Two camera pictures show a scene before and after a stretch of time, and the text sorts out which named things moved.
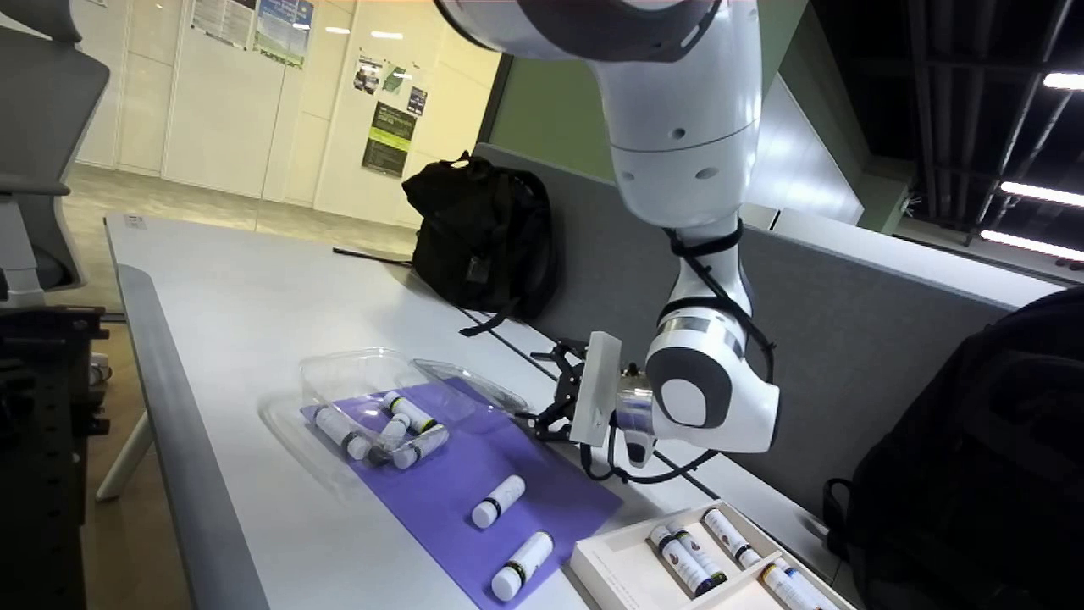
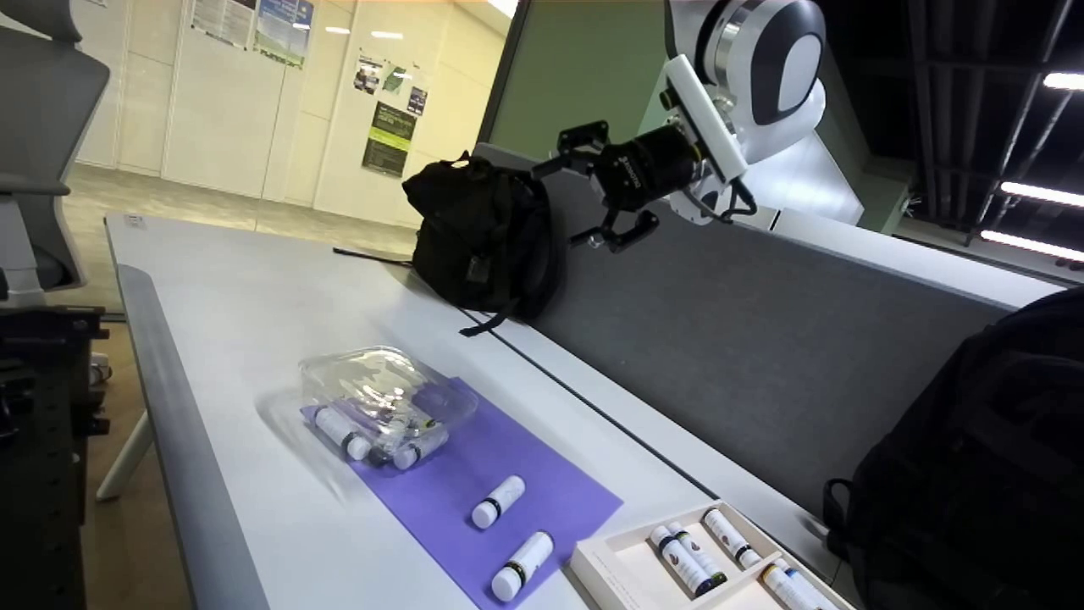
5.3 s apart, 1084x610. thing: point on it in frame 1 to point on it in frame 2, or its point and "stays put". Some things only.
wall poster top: x=271 y=30 stays put
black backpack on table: x=483 y=241 stays put
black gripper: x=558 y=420 to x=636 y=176
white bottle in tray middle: x=731 y=537 stays put
